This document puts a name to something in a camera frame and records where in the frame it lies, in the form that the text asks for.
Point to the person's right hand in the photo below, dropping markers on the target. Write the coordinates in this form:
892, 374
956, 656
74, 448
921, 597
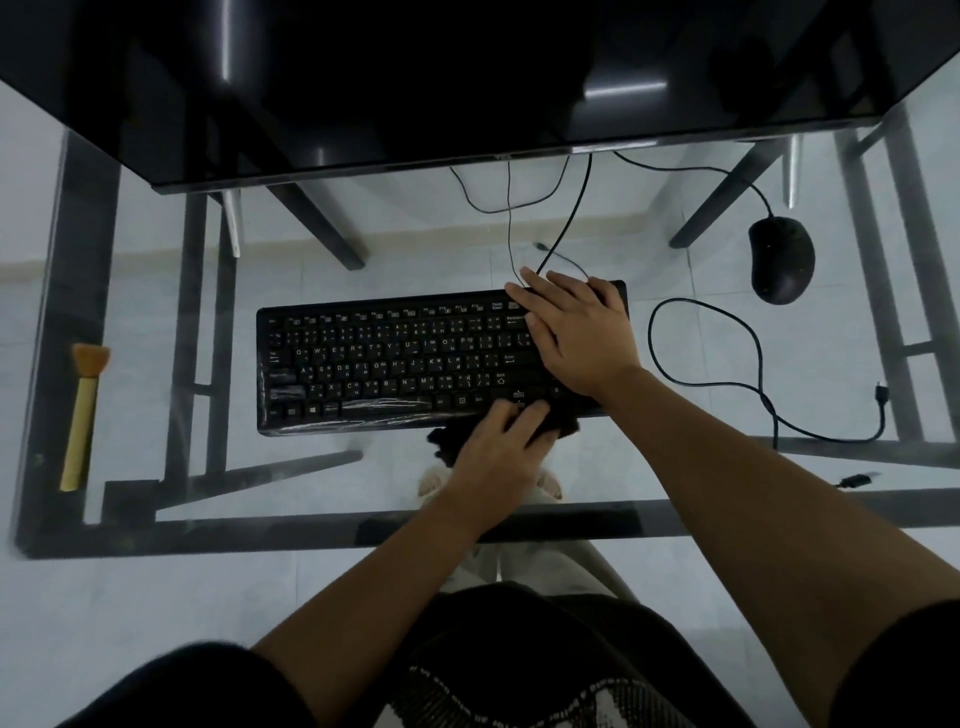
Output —
589, 341

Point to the person's right little finger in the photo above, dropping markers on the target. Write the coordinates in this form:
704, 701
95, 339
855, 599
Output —
604, 294

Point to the person's left foot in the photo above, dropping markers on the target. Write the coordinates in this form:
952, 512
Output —
432, 481

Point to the black computer monitor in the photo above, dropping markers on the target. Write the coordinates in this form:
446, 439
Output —
390, 82

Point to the person's left forearm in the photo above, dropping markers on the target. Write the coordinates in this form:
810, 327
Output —
375, 622

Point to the person's left fingers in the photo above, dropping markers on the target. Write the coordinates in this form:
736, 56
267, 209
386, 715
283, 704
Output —
514, 427

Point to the silver monitor foot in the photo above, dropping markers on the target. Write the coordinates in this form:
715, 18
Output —
792, 171
233, 222

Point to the black plug end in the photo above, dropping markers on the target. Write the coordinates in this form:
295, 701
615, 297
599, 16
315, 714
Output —
857, 480

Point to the person's right foot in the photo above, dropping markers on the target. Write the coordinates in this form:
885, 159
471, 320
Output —
552, 484

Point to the person's left hand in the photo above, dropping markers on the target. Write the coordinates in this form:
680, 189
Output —
491, 469

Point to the beige trousers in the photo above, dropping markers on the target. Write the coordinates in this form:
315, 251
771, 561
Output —
570, 566

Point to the black computer mouse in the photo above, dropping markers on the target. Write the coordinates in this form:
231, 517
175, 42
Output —
781, 259

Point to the black metal desk frame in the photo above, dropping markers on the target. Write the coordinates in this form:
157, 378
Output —
71, 315

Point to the black patterned shirt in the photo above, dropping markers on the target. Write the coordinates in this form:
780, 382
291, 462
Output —
525, 660

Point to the person's right forearm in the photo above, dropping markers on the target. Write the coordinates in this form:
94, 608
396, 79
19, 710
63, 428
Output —
765, 547

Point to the black cleaning cloth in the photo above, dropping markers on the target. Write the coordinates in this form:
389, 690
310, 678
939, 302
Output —
559, 421

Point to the black computer keyboard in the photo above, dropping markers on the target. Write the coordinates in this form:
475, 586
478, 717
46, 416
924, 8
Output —
390, 367

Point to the person's right thumb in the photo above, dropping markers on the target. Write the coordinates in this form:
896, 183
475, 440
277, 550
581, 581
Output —
543, 343

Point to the person's right middle finger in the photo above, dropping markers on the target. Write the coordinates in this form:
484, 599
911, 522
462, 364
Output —
546, 286

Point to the person's foot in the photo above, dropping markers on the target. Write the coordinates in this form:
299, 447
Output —
552, 484
432, 481

